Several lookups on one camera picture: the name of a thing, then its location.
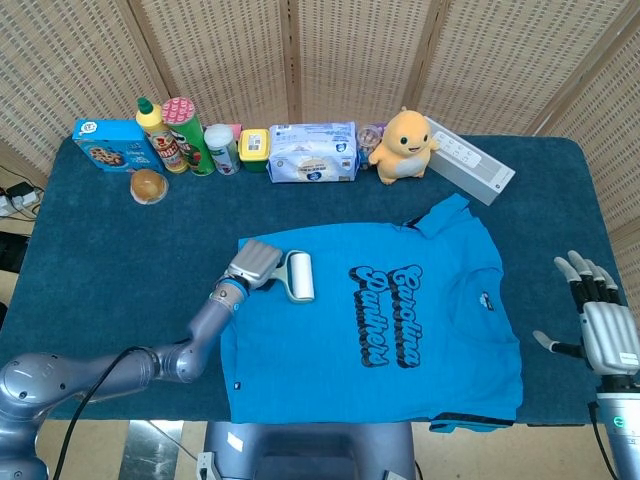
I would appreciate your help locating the long white cardboard box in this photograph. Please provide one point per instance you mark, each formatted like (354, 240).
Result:
(475, 165)

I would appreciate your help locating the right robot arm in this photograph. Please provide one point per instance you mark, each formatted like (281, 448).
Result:
(625, 430)

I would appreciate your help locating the white blue wipes pack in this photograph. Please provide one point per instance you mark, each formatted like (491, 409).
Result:
(312, 155)

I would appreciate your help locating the small clear snack jar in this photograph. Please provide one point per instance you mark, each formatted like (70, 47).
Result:
(369, 140)

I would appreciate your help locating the power strip with adapters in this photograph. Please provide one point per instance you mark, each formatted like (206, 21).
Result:
(17, 197)

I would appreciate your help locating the blue cookie box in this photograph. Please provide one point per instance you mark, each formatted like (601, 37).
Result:
(107, 145)

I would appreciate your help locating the small can white lid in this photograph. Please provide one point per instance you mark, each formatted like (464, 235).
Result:
(223, 150)

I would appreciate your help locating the wrapped bread bun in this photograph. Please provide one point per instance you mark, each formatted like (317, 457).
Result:
(149, 186)

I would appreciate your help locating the blue printed t-shirt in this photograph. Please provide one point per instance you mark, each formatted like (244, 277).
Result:
(320, 360)

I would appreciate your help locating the green chips can pink lid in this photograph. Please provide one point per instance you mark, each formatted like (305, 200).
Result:
(192, 145)

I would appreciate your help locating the dark blue table cloth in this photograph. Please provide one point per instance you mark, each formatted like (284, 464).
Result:
(125, 250)

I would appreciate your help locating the green container yellow lid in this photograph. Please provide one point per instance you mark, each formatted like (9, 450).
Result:
(254, 147)

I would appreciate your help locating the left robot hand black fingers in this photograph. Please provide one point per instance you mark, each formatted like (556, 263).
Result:
(255, 262)

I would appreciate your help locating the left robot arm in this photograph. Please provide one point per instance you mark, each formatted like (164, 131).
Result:
(100, 370)

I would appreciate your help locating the pink small box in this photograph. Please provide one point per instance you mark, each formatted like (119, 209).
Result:
(235, 129)

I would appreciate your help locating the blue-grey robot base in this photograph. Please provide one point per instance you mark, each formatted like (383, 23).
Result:
(310, 450)

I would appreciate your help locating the woven folding screen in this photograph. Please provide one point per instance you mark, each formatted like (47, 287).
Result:
(350, 55)

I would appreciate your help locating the orange plush dinosaur toy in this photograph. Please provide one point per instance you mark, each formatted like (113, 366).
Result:
(405, 150)

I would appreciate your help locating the yellow bottle green cap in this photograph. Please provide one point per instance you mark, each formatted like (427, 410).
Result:
(160, 140)

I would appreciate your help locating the black floor equipment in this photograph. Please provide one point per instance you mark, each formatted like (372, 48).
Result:
(10, 252)

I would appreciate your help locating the right robot hand grey fingertips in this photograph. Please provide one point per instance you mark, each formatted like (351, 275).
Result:
(607, 335)

